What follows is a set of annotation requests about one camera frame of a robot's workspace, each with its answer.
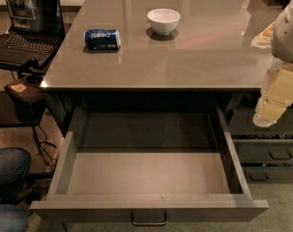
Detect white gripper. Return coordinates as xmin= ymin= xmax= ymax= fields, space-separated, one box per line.
xmin=251 ymin=0 xmax=293 ymax=128

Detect blue pepsi can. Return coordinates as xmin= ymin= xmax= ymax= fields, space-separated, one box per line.
xmin=84 ymin=29 xmax=121 ymax=49

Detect grey middle side drawer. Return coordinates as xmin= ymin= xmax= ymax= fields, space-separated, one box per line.
xmin=233 ymin=139 xmax=293 ymax=163

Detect grey lower side drawer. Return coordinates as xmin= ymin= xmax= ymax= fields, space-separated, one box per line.
xmin=243 ymin=166 xmax=293 ymax=184

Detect open grey top drawer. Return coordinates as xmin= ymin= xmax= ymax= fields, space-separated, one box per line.
xmin=31 ymin=107 xmax=269 ymax=223

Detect white ceramic bowl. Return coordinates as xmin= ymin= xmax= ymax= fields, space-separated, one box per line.
xmin=147 ymin=9 xmax=181 ymax=35

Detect black laptop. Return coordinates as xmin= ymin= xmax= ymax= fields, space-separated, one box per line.
xmin=0 ymin=0 xmax=65 ymax=70

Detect black laptop stand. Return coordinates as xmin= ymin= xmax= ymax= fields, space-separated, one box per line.
xmin=5 ymin=58 xmax=45 ymax=124

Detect person leg in jeans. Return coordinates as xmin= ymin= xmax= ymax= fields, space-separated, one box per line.
xmin=0 ymin=148 xmax=31 ymax=232

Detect metal drawer handle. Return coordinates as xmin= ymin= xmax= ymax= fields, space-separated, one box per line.
xmin=131 ymin=211 xmax=167 ymax=226

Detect black cables on floor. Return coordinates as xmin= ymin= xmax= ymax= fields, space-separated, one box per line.
xmin=31 ymin=125 xmax=59 ymax=169

